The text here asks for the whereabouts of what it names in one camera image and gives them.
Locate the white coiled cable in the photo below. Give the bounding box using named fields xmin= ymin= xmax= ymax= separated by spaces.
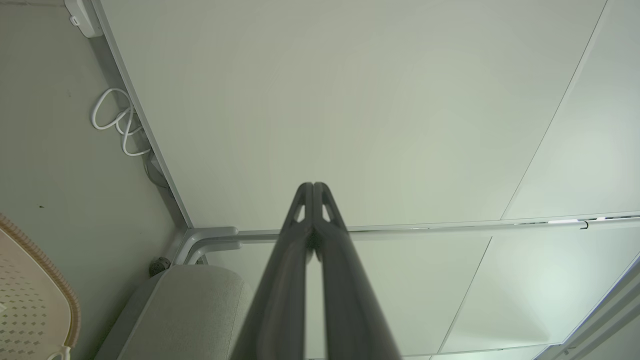
xmin=91 ymin=88 xmax=152 ymax=157

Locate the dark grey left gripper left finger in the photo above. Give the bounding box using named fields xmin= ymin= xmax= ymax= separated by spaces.
xmin=231 ymin=182 xmax=314 ymax=360

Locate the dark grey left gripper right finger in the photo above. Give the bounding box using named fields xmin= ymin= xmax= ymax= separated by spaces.
xmin=313 ymin=182 xmax=402 ymax=360

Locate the grey fabric sofa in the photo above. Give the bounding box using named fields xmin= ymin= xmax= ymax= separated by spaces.
xmin=94 ymin=264 xmax=255 ymax=360

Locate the cream laundry basket brown rim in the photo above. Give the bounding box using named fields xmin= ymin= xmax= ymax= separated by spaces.
xmin=0 ymin=214 xmax=82 ymax=360

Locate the dark speckled round object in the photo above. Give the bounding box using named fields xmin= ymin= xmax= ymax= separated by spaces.
xmin=148 ymin=256 xmax=172 ymax=277

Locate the white metal frame rail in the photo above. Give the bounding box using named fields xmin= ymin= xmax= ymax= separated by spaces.
xmin=172 ymin=214 xmax=640 ymax=266

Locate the white power strip box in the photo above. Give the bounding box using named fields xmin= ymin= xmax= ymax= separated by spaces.
xmin=64 ymin=0 xmax=104 ymax=39

